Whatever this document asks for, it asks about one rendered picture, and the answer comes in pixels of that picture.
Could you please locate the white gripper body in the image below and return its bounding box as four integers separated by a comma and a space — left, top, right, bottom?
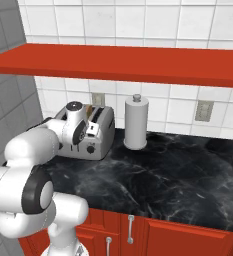
85, 121, 101, 138

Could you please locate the silver toaster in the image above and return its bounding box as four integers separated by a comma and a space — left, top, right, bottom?
53, 103, 116, 161

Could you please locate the brown bread slice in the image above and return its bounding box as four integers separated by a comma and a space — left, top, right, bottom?
84, 104, 97, 121

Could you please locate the white paper towel roll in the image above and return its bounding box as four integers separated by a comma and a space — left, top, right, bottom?
123, 93, 150, 151

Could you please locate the narrow red cupboard door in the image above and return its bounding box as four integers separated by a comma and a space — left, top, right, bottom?
120, 213, 146, 256

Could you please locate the wide red cupboard door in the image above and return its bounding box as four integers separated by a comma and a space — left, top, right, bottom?
142, 217, 233, 256

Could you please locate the grey wall outlet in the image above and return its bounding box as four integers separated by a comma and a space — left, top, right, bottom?
91, 92, 106, 107
194, 99, 215, 123

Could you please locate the red wall shelf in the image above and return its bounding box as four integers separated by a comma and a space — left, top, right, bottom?
0, 43, 233, 89

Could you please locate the silver cupboard handle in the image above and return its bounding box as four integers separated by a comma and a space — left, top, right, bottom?
127, 214, 135, 245
105, 236, 113, 256

